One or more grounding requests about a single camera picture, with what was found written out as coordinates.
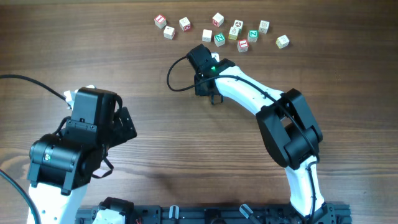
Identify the yellow C letter block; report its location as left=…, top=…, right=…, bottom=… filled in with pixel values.
left=275, top=35, right=290, bottom=49

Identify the yellow edged picture block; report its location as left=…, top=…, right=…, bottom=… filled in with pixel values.
left=258, top=20, right=270, bottom=34

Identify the yellow edged star block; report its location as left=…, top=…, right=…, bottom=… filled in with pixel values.
left=228, top=27, right=240, bottom=40

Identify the red I letter block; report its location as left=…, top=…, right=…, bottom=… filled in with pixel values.
left=154, top=14, right=167, bottom=29

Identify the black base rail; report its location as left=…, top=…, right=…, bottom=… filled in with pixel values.
left=75, top=197, right=353, bottom=224

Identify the green N letter block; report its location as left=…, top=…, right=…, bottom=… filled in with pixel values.
left=213, top=33, right=226, bottom=47

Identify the blue H picture block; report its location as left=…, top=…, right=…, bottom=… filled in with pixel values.
left=211, top=52, right=220, bottom=62

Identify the white number 2 block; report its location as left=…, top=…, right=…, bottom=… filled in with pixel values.
left=164, top=26, right=175, bottom=40

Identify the teal edged picture block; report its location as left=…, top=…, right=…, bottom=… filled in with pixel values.
left=202, top=29, right=212, bottom=42

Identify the green Z letter block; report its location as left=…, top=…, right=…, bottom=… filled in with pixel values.
left=247, top=30, right=259, bottom=42

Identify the white ball picture block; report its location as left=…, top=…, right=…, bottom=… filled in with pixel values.
left=233, top=20, right=243, bottom=31

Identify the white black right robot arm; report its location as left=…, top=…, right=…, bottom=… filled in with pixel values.
left=185, top=44, right=336, bottom=223

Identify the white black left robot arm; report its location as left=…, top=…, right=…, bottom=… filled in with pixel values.
left=27, top=85, right=137, bottom=223

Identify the black right camera cable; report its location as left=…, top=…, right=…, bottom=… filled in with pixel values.
left=166, top=55, right=321, bottom=218

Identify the red I picture block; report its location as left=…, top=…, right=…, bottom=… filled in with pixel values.
left=237, top=39, right=249, bottom=52

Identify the red number 6 block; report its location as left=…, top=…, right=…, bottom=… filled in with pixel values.
left=179, top=17, right=192, bottom=32

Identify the red M letter block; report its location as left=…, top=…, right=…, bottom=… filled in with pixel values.
left=212, top=12, right=224, bottom=27

